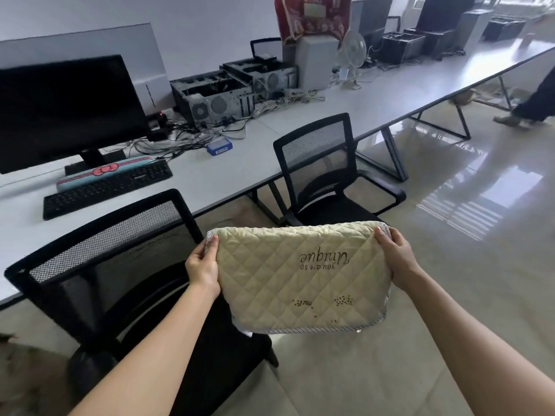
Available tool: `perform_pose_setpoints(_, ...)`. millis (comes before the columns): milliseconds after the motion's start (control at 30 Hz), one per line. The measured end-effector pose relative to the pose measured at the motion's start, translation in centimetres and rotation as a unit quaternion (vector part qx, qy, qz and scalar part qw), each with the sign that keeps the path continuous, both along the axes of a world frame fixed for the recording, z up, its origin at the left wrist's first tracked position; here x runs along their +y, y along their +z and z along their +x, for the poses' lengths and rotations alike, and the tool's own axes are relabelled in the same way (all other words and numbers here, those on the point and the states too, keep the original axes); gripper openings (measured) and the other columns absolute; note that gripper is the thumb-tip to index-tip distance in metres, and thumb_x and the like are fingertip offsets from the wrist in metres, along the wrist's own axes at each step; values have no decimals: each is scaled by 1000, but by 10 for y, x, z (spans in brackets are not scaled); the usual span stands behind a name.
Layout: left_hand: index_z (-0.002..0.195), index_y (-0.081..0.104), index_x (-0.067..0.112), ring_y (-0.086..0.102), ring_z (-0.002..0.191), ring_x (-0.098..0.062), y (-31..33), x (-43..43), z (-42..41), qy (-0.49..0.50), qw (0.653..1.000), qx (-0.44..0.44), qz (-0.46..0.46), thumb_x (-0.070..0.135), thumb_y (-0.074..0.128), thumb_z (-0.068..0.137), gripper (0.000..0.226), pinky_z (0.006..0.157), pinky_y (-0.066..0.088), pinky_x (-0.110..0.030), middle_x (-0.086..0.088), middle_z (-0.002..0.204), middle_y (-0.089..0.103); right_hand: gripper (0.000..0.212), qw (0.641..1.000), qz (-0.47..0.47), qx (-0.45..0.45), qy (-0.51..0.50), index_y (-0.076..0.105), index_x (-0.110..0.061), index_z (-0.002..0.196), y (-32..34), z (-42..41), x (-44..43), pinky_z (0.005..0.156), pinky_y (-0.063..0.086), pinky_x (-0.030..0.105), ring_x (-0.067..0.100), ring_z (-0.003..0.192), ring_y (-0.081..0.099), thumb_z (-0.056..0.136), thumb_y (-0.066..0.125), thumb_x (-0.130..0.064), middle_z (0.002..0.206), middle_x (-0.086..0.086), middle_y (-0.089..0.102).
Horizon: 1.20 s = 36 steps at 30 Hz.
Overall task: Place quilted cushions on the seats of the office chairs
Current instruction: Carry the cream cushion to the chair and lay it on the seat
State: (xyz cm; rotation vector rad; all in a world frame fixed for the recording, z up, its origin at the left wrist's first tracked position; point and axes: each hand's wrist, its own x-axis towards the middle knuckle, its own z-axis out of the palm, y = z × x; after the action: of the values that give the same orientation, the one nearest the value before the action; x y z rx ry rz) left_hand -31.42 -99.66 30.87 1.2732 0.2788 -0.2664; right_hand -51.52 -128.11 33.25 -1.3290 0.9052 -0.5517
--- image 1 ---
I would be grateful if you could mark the person's left hand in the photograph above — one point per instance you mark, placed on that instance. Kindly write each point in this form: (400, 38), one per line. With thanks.
(204, 268)

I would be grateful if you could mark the person's right hand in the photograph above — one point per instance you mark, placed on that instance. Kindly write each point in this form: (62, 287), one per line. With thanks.
(401, 264)

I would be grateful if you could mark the cream quilted cushion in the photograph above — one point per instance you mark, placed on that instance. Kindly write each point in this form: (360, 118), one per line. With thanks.
(277, 281)

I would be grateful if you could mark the black mesh chair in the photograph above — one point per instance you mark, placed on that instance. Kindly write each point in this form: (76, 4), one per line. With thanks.
(108, 294)
(321, 203)

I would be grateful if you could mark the person's left forearm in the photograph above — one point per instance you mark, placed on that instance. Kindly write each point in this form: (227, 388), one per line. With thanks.
(160, 359)

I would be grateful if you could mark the person's right forearm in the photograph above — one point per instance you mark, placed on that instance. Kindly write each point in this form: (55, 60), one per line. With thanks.
(472, 350)

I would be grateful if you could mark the small blue box device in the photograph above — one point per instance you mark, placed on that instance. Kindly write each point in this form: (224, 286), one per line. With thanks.
(219, 146)

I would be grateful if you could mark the black keyboard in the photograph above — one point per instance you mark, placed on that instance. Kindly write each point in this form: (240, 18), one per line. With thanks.
(104, 188)

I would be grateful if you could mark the teal wrist rest pink bow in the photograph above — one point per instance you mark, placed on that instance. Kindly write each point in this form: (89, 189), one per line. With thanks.
(108, 168)

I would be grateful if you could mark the small black device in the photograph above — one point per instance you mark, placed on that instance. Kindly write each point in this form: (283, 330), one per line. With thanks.
(158, 127)

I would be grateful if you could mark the open grey computer tower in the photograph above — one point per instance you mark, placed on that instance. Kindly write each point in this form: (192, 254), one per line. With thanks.
(269, 77)
(208, 99)

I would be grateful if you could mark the black computer monitor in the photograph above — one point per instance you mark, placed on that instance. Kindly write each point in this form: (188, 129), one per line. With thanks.
(65, 112)

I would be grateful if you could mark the grey computer case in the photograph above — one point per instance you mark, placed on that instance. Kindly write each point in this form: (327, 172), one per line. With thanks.
(316, 62)

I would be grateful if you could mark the white desk fan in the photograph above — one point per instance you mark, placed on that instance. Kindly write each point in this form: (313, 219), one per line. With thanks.
(352, 49)

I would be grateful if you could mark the large white computer case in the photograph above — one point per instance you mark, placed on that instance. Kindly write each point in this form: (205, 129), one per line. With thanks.
(147, 51)

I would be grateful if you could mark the red patterned bag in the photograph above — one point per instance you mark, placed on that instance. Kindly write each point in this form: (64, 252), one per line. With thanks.
(312, 17)

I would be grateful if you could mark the black metal desk frame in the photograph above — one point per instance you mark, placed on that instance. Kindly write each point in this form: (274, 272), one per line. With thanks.
(396, 160)

